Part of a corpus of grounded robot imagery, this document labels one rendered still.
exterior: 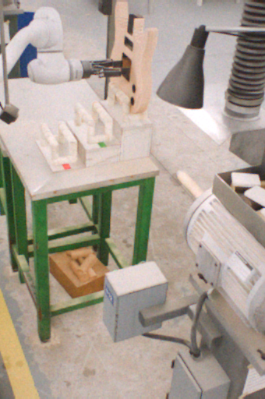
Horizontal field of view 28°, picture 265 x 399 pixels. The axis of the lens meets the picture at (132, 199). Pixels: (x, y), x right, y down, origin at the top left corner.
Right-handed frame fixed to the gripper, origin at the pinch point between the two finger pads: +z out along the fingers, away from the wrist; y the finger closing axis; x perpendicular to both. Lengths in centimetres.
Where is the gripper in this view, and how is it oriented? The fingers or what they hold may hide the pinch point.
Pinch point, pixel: (125, 67)
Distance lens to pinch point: 234.8
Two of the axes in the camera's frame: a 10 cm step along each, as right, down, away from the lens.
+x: 1.1, -8.2, -5.7
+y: 4.0, 5.6, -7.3
